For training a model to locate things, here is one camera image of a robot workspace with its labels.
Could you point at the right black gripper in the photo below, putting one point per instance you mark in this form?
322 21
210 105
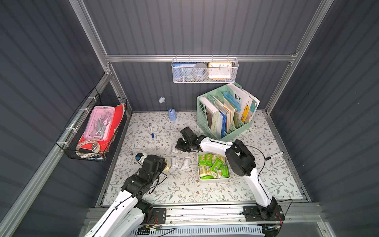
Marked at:
185 140

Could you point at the yellow cookie packet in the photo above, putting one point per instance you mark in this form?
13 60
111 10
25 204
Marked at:
168 164

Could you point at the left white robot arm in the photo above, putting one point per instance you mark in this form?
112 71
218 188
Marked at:
128 209

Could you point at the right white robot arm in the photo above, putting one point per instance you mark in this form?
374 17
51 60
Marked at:
241 161

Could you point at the white storage box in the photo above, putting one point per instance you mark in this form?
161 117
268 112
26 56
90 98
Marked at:
213 168

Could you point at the blue box in basket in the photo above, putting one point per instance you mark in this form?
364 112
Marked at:
182 71

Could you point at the blue white marker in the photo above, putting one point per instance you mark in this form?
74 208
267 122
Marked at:
151 130

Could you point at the blue small bottle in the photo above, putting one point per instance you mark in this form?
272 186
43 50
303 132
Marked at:
171 111

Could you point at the white brown book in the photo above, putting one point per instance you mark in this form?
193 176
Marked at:
213 119

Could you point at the blue folder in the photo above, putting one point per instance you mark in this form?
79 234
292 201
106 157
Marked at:
224 124

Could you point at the mint green file organizer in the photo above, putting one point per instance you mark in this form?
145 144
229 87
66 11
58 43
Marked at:
223 99

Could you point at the clear tape roll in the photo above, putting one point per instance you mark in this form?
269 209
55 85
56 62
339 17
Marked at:
91 146

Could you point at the pink plastic case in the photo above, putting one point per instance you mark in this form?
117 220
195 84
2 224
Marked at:
99 123

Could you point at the white book WE cover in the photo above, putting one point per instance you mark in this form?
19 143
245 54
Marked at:
243 99

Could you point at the grey tape roll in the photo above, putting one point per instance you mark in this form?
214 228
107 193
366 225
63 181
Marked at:
200 72

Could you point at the yellow white clock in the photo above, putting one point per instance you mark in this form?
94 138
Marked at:
220 70

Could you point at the black white pen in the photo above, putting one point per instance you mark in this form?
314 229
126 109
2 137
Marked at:
274 156

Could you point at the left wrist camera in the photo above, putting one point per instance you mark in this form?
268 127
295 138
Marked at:
140 157

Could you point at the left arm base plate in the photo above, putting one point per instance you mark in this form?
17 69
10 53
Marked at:
155 216

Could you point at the aluminium rail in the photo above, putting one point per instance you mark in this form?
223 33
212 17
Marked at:
295 212

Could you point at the white wire wall basket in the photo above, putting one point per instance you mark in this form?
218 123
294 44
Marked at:
207 60

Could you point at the black wire side basket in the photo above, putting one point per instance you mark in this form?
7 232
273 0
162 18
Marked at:
75 130

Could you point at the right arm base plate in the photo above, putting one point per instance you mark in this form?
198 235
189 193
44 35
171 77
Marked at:
254 213

